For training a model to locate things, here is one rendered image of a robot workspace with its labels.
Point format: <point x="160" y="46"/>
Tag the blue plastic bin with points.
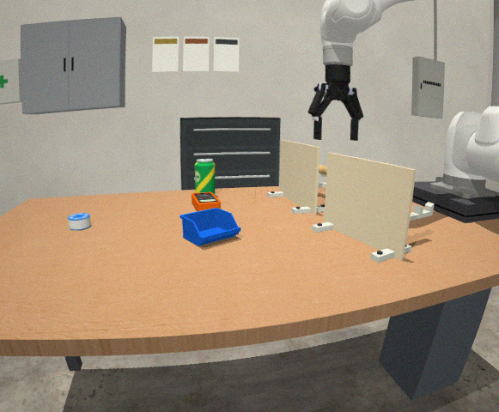
<point x="208" y="225"/>

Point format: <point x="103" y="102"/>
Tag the green drink can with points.
<point x="205" y="176"/>

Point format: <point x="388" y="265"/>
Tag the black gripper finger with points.
<point x="317" y="108"/>
<point x="355" y="111"/>

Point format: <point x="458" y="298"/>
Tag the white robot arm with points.
<point x="472" y="147"/>

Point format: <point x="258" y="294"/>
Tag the orange digital multimeter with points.
<point x="205" y="200"/>

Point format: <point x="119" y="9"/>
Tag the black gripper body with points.
<point x="337" y="76"/>

